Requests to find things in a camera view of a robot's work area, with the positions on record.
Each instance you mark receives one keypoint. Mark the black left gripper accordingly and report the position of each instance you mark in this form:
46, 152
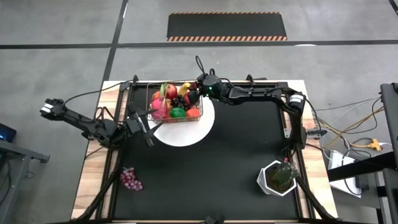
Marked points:
135, 123

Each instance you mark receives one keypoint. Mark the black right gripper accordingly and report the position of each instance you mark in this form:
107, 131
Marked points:
211, 87

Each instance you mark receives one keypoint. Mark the red pomegranate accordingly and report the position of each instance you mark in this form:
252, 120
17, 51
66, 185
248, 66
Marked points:
186, 99

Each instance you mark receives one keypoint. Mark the yellow banana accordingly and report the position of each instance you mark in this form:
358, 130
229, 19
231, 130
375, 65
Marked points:
184, 88

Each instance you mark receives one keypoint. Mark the black grape bunch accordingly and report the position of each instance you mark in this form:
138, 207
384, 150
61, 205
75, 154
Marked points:
178, 101

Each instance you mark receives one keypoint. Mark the pink dragon fruit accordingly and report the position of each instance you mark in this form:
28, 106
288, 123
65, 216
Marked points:
159, 107

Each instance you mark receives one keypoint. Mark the orange fruit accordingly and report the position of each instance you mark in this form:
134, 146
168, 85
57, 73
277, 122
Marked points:
192, 112

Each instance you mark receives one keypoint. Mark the red apple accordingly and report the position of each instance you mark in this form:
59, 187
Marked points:
171, 91

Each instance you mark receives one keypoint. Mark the green fruit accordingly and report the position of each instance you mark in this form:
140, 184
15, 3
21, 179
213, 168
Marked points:
178, 112

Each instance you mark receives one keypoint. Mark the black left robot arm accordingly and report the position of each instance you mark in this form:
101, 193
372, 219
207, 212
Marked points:
84, 123

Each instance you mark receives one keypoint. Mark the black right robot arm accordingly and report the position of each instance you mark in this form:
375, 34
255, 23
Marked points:
258, 93

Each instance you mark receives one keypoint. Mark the white round plate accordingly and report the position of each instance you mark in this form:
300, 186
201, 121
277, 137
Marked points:
186, 133

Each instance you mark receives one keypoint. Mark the purple grape bunch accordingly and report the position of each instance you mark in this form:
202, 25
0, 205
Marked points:
130, 180

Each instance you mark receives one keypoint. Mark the black clamp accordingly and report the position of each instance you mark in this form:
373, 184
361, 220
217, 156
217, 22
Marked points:
253, 77

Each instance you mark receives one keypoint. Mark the black hazard-striped floor mat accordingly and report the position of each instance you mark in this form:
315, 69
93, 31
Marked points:
227, 26

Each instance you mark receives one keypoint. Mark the white potted plant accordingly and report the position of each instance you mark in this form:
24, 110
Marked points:
262, 183

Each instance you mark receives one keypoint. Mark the green cactus plant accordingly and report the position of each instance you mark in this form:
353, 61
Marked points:
284, 174

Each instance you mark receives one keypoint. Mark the grey metal cart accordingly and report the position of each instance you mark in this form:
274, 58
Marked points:
18, 152

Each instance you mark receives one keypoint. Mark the blue-lit dark device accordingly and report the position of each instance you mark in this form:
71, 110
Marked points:
6, 133

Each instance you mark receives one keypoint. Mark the white box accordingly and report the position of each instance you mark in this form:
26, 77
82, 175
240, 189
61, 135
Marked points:
337, 158

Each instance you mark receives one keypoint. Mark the black equipment stand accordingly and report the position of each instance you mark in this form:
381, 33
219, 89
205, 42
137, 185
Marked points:
388, 102

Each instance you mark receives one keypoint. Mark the black table-edge camera mount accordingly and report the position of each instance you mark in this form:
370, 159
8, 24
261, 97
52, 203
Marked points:
211, 220

